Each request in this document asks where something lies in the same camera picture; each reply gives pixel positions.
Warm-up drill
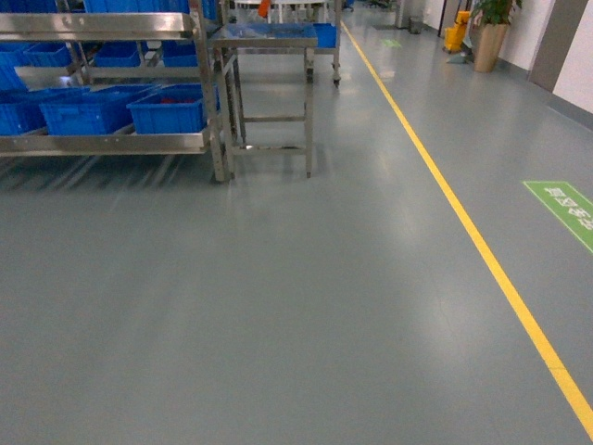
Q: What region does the blue crate with red parts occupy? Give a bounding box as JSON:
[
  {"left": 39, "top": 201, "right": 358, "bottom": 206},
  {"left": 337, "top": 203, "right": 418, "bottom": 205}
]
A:
[{"left": 127, "top": 83, "right": 208, "bottom": 134}]

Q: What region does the stainless steel side table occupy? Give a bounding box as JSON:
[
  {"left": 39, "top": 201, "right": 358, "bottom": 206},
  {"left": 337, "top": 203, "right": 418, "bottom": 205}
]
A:
[{"left": 210, "top": 23, "right": 318, "bottom": 179}]

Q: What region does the blue crate lower middle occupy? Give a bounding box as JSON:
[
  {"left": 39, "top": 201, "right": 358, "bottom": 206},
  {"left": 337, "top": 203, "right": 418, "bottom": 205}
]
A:
[{"left": 40, "top": 84, "right": 158, "bottom": 135}]

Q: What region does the grey trash bin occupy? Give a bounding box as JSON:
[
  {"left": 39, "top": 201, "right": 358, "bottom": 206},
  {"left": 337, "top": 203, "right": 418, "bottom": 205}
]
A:
[{"left": 408, "top": 16, "right": 423, "bottom": 34}]

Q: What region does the potted plant in tan pot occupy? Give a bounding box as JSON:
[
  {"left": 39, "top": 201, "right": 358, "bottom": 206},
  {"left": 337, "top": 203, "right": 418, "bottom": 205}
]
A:
[{"left": 471, "top": 0, "right": 524, "bottom": 73}]

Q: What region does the stainless steel flow rack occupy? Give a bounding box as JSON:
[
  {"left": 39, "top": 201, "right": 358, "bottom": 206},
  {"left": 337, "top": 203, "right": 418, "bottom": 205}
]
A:
[{"left": 1, "top": 1, "right": 229, "bottom": 182}]

